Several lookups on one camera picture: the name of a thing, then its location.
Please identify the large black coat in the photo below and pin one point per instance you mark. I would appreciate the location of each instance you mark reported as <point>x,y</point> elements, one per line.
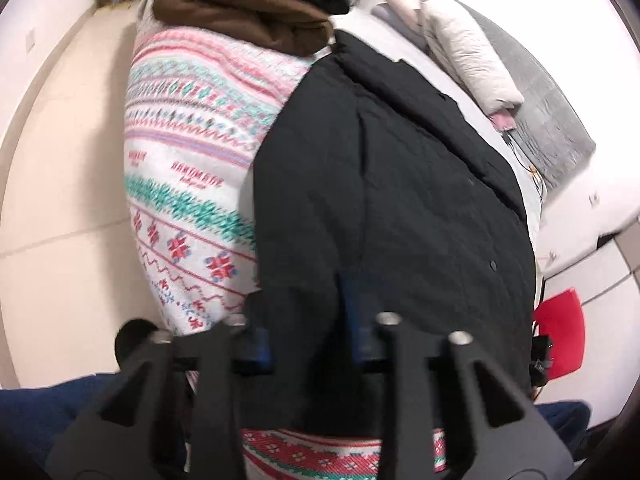
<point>370,169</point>

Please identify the pink pillow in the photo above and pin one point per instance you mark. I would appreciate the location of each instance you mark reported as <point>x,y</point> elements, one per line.
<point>503,121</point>

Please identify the folded brown garment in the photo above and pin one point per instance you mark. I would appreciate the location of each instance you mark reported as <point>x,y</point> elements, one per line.
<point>292,27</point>

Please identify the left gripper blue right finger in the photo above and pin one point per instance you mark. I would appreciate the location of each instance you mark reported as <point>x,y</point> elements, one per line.
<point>449,411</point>

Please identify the pink folded cloth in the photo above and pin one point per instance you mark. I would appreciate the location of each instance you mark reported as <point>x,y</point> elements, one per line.
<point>408,13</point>

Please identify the red plastic chair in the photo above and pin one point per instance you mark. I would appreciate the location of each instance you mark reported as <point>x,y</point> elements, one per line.
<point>561,320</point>

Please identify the folded cream duvet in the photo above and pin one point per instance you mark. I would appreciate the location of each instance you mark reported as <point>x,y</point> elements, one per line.
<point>464,51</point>

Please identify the grey padded headboard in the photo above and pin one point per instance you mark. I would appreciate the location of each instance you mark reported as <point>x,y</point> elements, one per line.
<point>548,130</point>

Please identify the patterned pink green blanket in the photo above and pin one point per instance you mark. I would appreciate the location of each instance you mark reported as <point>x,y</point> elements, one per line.
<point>198,105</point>

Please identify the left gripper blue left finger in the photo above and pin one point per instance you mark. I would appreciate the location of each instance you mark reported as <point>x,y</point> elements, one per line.
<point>172,411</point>

